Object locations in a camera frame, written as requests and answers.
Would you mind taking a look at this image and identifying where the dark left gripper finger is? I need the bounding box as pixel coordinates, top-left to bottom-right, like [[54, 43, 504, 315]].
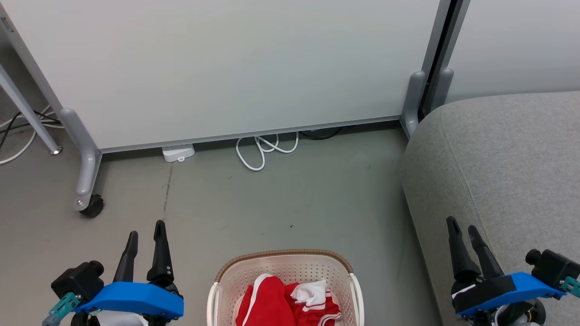
[[113, 231, 139, 282], [146, 221, 175, 285]]

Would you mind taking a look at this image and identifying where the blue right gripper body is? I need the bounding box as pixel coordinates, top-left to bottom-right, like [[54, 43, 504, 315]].
[[451, 272, 566, 317]]

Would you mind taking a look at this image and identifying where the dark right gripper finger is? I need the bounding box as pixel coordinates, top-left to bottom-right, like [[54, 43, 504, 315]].
[[446, 216, 481, 282], [468, 225, 504, 278]]

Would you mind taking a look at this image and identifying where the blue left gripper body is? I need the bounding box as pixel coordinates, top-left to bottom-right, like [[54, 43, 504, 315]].
[[75, 281, 184, 320]]

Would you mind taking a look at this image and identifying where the red garment white side stripe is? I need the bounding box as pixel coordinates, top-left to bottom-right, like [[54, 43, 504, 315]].
[[235, 273, 297, 326]]

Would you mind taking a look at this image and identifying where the red garment white collar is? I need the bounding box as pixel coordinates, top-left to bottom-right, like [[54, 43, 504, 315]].
[[285, 280, 343, 326]]

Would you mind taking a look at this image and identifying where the grey fabric sofa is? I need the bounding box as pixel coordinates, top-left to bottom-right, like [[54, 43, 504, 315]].
[[401, 91, 580, 326]]

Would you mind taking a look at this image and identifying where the black caster wheel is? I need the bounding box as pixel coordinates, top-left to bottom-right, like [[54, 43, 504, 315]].
[[80, 195, 105, 219]]

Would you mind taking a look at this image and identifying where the grey partition foot with caster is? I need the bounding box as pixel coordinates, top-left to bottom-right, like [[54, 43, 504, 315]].
[[59, 108, 103, 212]]

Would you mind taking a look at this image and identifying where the cream perforated laundry basket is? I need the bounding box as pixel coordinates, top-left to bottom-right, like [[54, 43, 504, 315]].
[[207, 249, 365, 326]]

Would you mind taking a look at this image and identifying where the grey metal table leg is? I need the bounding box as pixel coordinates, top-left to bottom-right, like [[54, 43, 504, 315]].
[[0, 63, 63, 156]]

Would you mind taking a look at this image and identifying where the wide white partition panel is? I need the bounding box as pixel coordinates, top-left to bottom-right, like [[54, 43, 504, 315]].
[[0, 0, 454, 153]]

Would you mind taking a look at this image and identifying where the narrow white partition panel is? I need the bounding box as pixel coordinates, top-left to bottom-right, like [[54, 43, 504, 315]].
[[446, 0, 580, 105]]

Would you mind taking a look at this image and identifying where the looped white power cable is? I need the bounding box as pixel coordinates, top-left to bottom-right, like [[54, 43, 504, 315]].
[[235, 132, 300, 172]]

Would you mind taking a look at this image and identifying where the thin white floor cable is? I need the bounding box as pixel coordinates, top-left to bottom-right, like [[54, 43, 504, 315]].
[[0, 105, 65, 166]]

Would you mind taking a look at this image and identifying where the thin black floor cable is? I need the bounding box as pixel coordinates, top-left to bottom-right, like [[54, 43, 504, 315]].
[[0, 111, 62, 150]]

